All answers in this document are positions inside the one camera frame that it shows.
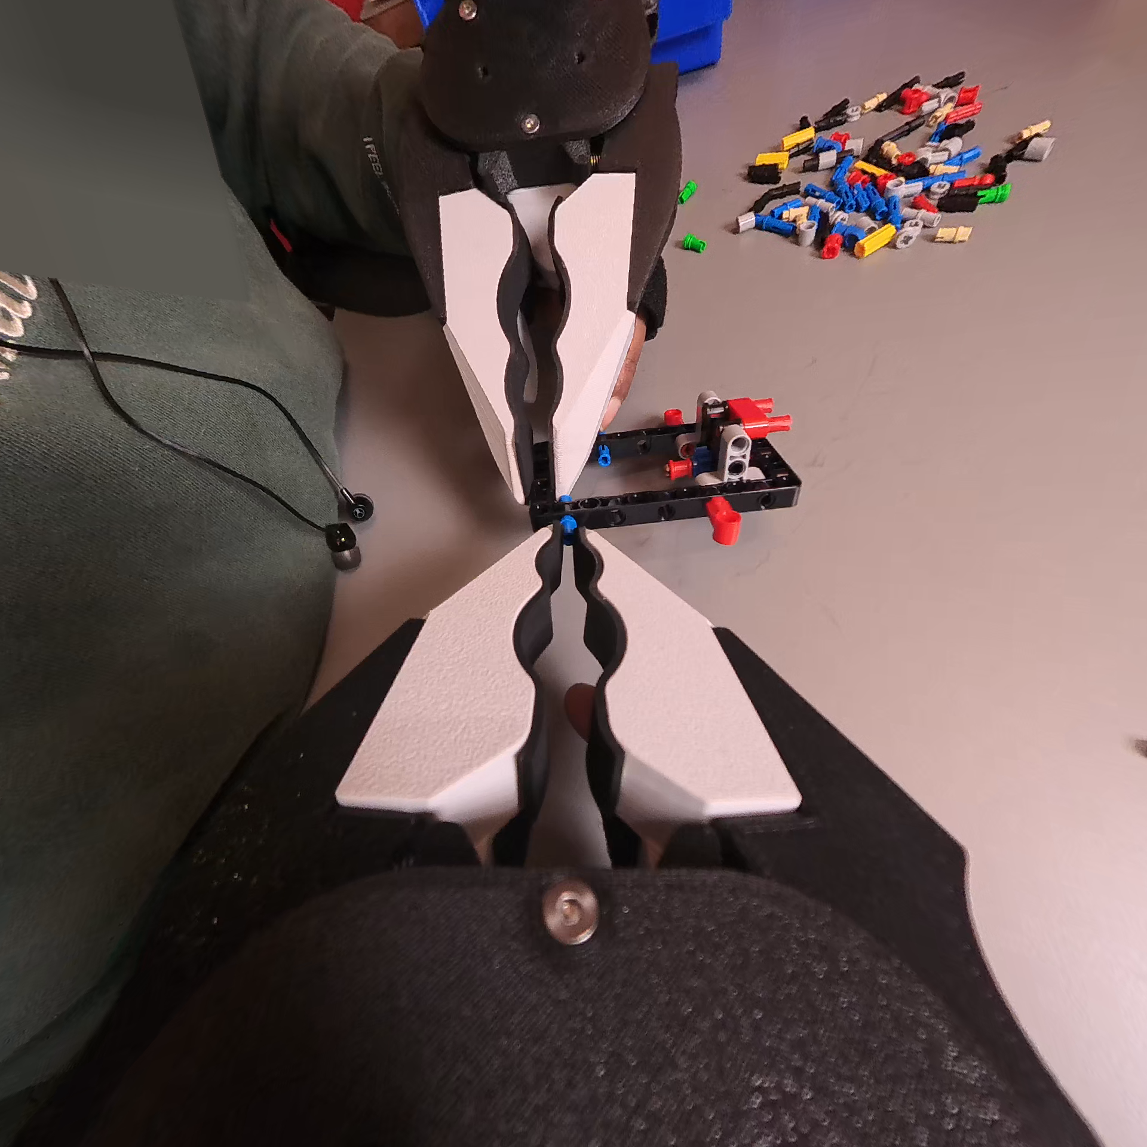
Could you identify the black lego frame assembly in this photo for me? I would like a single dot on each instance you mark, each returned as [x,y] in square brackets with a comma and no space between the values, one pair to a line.
[717,502]

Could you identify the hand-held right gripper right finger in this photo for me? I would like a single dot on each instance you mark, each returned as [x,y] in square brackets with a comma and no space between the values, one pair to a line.
[699,709]

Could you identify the blue plastic bin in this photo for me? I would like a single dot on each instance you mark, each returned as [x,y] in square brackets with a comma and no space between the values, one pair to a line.
[690,35]

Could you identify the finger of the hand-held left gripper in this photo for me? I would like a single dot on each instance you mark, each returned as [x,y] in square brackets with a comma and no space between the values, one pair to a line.
[470,286]
[602,297]

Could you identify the black knit cloth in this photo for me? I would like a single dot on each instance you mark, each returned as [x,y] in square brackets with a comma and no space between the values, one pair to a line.
[367,281]

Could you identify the person's left hand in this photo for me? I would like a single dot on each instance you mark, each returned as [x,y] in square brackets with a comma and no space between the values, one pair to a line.
[627,377]

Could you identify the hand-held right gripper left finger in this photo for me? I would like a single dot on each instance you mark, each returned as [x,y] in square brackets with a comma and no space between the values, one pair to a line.
[438,709]

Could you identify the person's right hand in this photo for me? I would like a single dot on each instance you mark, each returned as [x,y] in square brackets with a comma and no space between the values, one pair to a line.
[580,709]

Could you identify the person's left forearm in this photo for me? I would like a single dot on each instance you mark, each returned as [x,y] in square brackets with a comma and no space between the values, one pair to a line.
[306,117]

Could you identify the pile of small lego pieces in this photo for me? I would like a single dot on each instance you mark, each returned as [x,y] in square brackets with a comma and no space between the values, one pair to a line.
[895,179]

